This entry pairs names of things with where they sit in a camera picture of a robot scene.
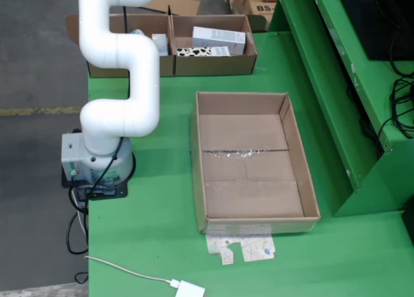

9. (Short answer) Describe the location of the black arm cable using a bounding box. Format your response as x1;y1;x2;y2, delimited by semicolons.
72;5;130;201

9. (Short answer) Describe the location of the cardboard box BS print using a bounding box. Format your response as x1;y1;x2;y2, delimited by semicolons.
244;0;278;23

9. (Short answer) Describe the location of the shallow cardboard tray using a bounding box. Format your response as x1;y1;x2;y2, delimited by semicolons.
190;90;321;236

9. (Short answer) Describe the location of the black power cables loop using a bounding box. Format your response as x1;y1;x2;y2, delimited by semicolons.
66;180;90;285

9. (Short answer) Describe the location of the open empty cardboard box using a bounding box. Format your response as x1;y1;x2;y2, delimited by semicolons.
142;0;204;16

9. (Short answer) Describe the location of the cow print carton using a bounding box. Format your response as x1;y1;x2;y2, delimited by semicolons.
176;47;213;58

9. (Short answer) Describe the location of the long white carton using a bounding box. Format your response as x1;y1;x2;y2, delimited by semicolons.
192;26;246;56

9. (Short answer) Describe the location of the black monitor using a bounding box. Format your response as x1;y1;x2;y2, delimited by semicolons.
334;0;414;61

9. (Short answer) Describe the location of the green metal rack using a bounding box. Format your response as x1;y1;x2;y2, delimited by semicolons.
268;0;414;219

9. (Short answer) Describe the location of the divided cardboard box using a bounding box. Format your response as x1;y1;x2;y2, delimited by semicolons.
65;13;268;78

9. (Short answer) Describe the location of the red white printed carton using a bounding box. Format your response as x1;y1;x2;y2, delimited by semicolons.
151;33;169;57

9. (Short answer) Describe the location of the white adapter cable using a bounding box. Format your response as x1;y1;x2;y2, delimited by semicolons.
84;255;182;289

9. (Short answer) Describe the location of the white power adapter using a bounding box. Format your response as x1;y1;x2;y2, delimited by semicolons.
174;279;206;297

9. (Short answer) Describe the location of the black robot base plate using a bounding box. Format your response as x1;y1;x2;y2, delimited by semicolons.
61;162;129;201

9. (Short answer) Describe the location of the black cable tangle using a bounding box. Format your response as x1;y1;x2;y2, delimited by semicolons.
376;28;414;159

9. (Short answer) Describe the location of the grey robot base box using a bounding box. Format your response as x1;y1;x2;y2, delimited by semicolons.
61;132;82;181

